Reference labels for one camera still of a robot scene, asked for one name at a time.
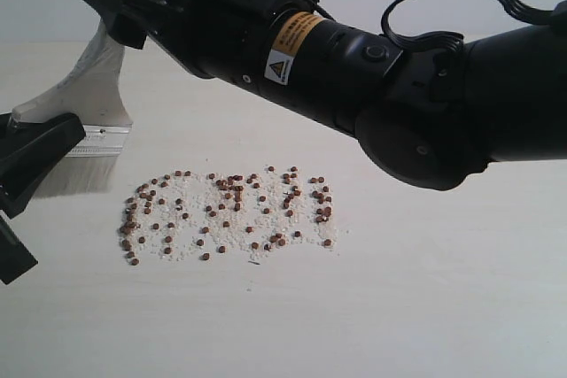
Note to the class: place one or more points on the pile of white grains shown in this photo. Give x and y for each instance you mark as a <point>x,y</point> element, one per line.
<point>184,214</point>

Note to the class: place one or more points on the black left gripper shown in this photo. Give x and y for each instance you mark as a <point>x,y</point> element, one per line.
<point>28,153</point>

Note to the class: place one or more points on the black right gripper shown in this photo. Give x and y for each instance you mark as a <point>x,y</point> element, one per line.
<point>226,39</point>

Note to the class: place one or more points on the white wooden paintbrush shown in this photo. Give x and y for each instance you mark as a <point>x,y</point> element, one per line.
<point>90,92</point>

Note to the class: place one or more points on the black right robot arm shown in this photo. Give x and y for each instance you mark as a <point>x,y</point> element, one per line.
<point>429,109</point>

